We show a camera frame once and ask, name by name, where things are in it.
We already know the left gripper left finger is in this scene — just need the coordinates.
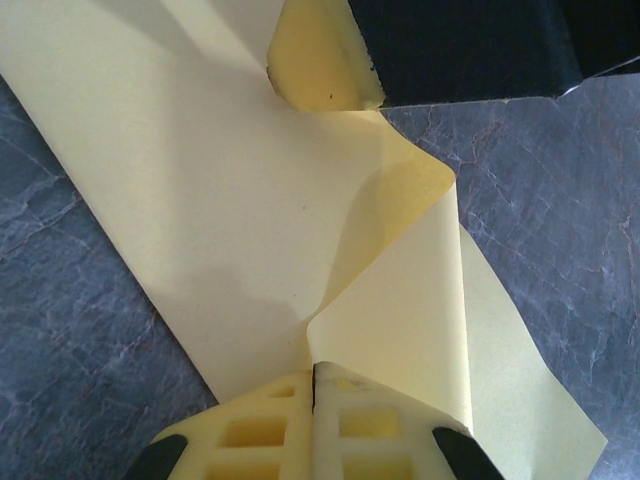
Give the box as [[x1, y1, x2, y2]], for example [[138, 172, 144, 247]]
[[124, 369, 315, 480]]

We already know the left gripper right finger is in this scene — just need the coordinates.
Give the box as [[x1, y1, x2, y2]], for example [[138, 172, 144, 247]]
[[313, 362, 501, 480]]

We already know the yellow paper sheet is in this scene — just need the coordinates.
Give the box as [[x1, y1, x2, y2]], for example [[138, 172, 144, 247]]
[[0, 0, 609, 480]]

